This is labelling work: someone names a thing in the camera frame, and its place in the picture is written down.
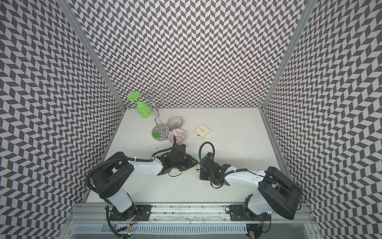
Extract green leaf upper ornament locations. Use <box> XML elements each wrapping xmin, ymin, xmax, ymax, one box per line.
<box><xmin>127</xmin><ymin>91</ymin><xmax>140</xmax><ymax>102</ymax></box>

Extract cream jewelry box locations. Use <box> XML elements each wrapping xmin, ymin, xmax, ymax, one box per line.
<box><xmin>195</xmin><ymin>124</ymin><xmax>211</xmax><ymax>139</ymax></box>

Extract aluminium front rail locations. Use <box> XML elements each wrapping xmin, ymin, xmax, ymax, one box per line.
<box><xmin>64</xmin><ymin>203</ymin><xmax>317</xmax><ymax>224</ymax></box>

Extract aluminium corner post left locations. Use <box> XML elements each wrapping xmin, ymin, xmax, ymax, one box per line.
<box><xmin>56</xmin><ymin>0</ymin><xmax>126</xmax><ymax>111</ymax></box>

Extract clear ribbed glass bowl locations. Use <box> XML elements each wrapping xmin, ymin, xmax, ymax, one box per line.
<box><xmin>167</xmin><ymin>116</ymin><xmax>184</xmax><ymax>129</ymax></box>

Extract silver wire jewelry stand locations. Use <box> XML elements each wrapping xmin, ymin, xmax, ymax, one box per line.
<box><xmin>143</xmin><ymin>87</ymin><xmax>170</xmax><ymax>141</ymax></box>

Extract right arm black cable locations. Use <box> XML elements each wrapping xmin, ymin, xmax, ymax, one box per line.
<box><xmin>198</xmin><ymin>141</ymin><xmax>215</xmax><ymax>183</ymax></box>

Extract aluminium corner post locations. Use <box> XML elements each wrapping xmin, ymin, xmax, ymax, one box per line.
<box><xmin>261</xmin><ymin>0</ymin><xmax>318</xmax><ymax>111</ymax></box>
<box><xmin>56</xmin><ymin>0</ymin><xmax>126</xmax><ymax>111</ymax></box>

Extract green leaf ornament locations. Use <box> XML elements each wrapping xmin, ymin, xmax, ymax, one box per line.
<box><xmin>127</xmin><ymin>91</ymin><xmax>140</xmax><ymax>102</ymax></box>
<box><xmin>137</xmin><ymin>102</ymin><xmax>152</xmax><ymax>119</ymax></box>

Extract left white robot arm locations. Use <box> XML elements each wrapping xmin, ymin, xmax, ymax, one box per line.
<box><xmin>85</xmin><ymin>143</ymin><xmax>199</xmax><ymax>213</ymax></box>

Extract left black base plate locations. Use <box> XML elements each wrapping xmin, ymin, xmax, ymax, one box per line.
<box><xmin>108</xmin><ymin>204</ymin><xmax>152</xmax><ymax>222</ymax></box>

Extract green leaf lower ornament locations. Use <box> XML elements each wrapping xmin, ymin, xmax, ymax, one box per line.
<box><xmin>137</xmin><ymin>102</ymin><xmax>152</xmax><ymax>119</ymax></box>

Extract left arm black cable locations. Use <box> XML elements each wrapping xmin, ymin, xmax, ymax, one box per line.
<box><xmin>150</xmin><ymin>135</ymin><xmax>177</xmax><ymax>160</ymax></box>

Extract aluminium corner post right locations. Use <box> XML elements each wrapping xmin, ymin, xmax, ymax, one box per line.
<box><xmin>261</xmin><ymin>0</ymin><xmax>318</xmax><ymax>111</ymax></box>

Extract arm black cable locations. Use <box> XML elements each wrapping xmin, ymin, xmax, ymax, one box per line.
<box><xmin>198</xmin><ymin>141</ymin><xmax>215</xmax><ymax>183</ymax></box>
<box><xmin>150</xmin><ymin>135</ymin><xmax>177</xmax><ymax>160</ymax></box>

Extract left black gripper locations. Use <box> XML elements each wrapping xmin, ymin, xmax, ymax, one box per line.
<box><xmin>172</xmin><ymin>154</ymin><xmax>199</xmax><ymax>171</ymax></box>

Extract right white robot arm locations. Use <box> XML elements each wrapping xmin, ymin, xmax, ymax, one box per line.
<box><xmin>199</xmin><ymin>152</ymin><xmax>302</xmax><ymax>220</ymax></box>

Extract floral patterned ceramic bowl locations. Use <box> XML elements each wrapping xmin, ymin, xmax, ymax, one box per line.
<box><xmin>168</xmin><ymin>129</ymin><xmax>187</xmax><ymax>145</ymax></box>

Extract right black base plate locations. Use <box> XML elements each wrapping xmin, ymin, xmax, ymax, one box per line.
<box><xmin>225</xmin><ymin>204</ymin><xmax>270</xmax><ymax>222</ymax></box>

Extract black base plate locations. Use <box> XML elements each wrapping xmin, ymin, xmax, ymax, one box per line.
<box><xmin>225</xmin><ymin>204</ymin><xmax>270</xmax><ymax>222</ymax></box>
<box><xmin>108</xmin><ymin>204</ymin><xmax>152</xmax><ymax>222</ymax></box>

